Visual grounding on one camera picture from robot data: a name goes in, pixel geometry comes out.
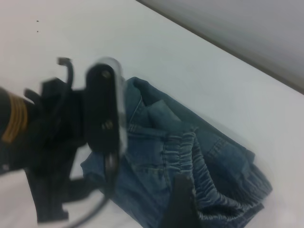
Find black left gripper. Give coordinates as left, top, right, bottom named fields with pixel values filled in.
left=23, top=78, right=96, bottom=216

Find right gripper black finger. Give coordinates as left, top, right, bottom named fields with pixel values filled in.
left=165, top=175, right=201, bottom=228

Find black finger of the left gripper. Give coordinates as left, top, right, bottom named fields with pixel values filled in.
left=28, top=167, right=51, bottom=224

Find blue denim jeans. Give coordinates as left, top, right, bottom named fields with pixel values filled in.
left=80, top=76, right=273, bottom=228

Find black camera with clear plate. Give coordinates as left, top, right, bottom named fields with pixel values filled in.
left=84, top=56, right=128, bottom=157

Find black cable with plug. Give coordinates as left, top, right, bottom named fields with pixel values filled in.
left=57, top=56, right=75, bottom=89

